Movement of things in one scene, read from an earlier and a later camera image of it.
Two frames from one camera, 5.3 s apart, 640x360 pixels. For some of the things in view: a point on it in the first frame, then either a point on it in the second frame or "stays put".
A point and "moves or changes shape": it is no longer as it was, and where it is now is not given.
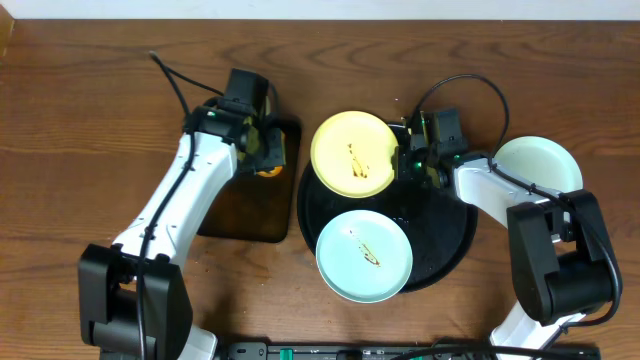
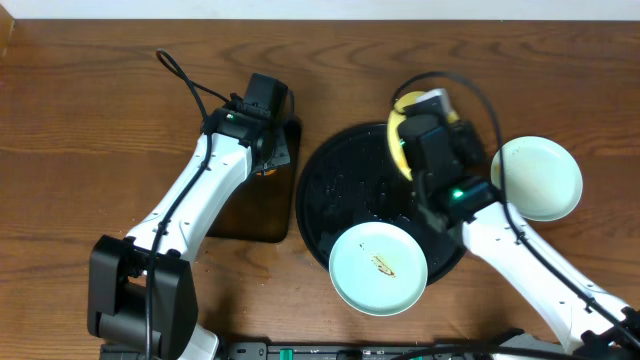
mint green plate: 539,161 stays put
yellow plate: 351,154 → 394,121
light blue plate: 364,256 moves or changes shape
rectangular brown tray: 257,208 stays put
